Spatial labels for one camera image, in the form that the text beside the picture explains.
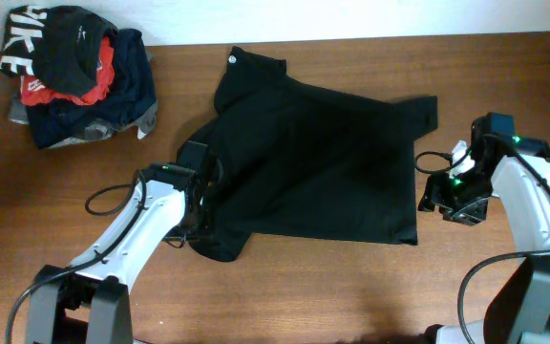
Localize black t-shirt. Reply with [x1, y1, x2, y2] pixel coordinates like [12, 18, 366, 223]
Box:
[191, 47, 438, 262]

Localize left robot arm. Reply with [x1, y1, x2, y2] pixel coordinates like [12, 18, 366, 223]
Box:
[19, 140, 218, 343]

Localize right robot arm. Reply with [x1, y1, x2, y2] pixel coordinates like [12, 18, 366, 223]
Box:
[418, 113, 550, 344]

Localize navy blue shirt in pile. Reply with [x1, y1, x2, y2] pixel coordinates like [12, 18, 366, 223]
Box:
[26, 29, 158, 149]

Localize grey shirt under pile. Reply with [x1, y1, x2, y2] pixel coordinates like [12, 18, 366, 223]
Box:
[8, 37, 159, 149]

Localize black Nike shirt on pile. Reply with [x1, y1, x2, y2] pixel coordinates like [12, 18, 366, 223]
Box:
[0, 5, 117, 97]

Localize red shirt in pile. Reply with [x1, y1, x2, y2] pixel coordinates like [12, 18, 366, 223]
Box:
[20, 36, 115, 106]

